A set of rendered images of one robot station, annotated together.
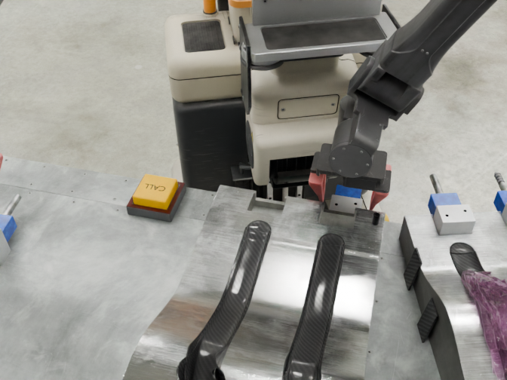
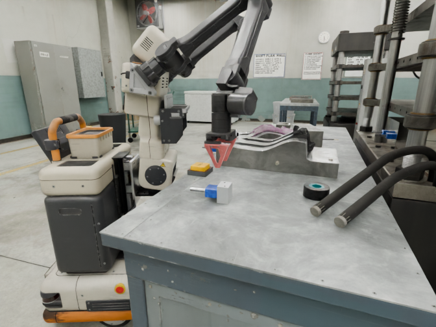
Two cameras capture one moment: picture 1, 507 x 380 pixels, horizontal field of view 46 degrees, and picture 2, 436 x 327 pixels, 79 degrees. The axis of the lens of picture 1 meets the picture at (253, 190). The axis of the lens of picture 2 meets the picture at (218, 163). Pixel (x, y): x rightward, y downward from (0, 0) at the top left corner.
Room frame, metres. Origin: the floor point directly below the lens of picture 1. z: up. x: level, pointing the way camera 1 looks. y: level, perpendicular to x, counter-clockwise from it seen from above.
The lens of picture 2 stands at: (0.57, 1.19, 1.15)
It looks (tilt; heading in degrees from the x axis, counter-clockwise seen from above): 17 degrees down; 275
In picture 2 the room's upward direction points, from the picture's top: straight up
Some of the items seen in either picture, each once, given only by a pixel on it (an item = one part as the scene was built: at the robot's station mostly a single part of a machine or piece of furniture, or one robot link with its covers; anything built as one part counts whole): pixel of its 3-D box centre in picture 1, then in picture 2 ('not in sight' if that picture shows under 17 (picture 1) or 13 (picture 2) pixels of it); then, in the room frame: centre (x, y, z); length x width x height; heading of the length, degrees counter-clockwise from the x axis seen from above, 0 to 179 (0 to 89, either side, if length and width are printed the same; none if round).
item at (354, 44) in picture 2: not in sight; (355, 89); (-1.67, -4.60, 1.03); 1.54 x 0.94 x 2.06; 78
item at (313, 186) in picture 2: not in sight; (316, 191); (0.33, 0.36, 0.82); 0.08 x 0.08 x 0.04
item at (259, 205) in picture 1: (267, 211); not in sight; (0.64, -0.02, 0.87); 0.05 x 0.05 x 0.04; 75
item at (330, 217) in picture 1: (336, 223); not in sight; (0.61, -0.13, 0.87); 0.05 x 0.05 x 0.04; 75
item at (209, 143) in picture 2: not in sight; (218, 150); (0.64, 0.45, 0.96); 0.07 x 0.07 x 0.09; 79
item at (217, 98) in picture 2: not in sight; (223, 103); (0.63, 0.43, 1.10); 0.07 x 0.06 x 0.07; 145
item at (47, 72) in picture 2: not in sight; (53, 91); (4.75, -4.57, 0.98); 1.00 x 0.47 x 1.95; 78
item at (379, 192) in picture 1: (365, 188); not in sight; (0.67, -0.18, 0.88); 0.07 x 0.07 x 0.09; 76
